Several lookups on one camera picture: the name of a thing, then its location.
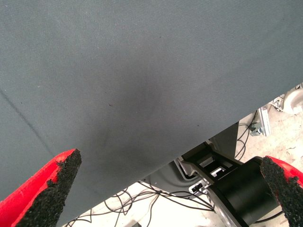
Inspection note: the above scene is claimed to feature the dark grey table cloth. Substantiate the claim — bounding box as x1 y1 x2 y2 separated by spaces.
0 0 303 227

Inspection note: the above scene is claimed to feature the black frame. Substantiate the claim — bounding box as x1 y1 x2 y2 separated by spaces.
181 141 240 187

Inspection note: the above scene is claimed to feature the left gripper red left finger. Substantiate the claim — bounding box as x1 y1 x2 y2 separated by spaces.
0 148 82 227

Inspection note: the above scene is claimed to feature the pale grey rounded object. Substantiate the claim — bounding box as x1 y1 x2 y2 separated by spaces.
283 82 303 115

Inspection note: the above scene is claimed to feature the thin black floor cable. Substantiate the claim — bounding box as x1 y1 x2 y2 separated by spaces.
63 181 216 227
234 111 260 161

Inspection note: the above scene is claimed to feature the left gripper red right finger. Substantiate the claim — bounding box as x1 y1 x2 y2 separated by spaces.
259 155 303 227

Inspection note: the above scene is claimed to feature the black cylinder with silver rim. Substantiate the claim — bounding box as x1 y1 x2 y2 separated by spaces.
208 157 287 227

